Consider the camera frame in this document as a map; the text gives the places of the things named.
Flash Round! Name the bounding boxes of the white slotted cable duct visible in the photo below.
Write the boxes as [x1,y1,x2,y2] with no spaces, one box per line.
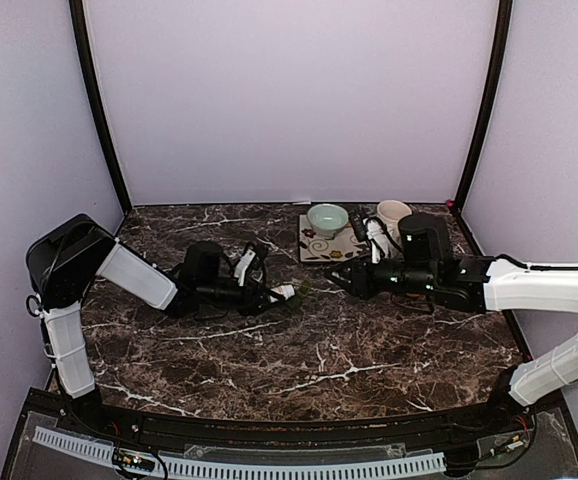
[32,426,447,480]

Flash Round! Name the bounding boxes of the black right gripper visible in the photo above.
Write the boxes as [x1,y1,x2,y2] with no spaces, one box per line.
[325,251,438,301]

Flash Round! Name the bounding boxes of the black left corner post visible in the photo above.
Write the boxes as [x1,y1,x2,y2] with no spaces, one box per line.
[68,0,133,216]

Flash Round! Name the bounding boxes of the right circuit board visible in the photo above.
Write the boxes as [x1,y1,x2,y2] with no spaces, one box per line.
[488,434,531,457]

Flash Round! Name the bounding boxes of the black corner post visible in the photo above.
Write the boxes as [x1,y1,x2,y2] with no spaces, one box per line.
[453,0,513,216]
[68,0,133,216]

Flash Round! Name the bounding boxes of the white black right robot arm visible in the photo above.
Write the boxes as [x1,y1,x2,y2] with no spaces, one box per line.
[326,213,578,434]

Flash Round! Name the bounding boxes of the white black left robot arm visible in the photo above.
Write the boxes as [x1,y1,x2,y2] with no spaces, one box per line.
[25,214,296,436]

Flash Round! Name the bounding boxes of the green pill organizer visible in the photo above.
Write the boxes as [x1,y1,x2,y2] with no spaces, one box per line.
[285,279,313,313]

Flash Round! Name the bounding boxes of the circuit board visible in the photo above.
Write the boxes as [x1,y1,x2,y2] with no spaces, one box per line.
[488,434,531,457]
[111,449,156,472]

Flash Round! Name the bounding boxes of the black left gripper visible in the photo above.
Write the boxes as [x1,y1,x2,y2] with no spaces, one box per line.
[197,276,284,317]

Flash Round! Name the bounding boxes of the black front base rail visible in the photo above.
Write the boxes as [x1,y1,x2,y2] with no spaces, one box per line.
[2,389,578,479]

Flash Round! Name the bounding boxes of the black right corner post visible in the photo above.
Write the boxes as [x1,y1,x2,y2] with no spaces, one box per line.
[453,0,513,216]

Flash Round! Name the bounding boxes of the cream floral ceramic mug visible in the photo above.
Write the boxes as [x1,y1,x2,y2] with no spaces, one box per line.
[376,200,413,237]

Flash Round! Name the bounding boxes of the floral square ceramic plate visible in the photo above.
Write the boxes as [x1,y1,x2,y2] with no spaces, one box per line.
[298,214,370,265]

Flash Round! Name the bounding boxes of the plain teal ceramic bowl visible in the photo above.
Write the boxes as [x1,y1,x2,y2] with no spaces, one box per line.
[307,203,349,239]

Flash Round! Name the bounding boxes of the left circuit board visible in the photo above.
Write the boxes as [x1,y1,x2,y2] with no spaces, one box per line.
[111,449,156,472]

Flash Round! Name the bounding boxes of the small white pill bottle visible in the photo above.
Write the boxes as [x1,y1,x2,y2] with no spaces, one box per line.
[268,284,296,303]

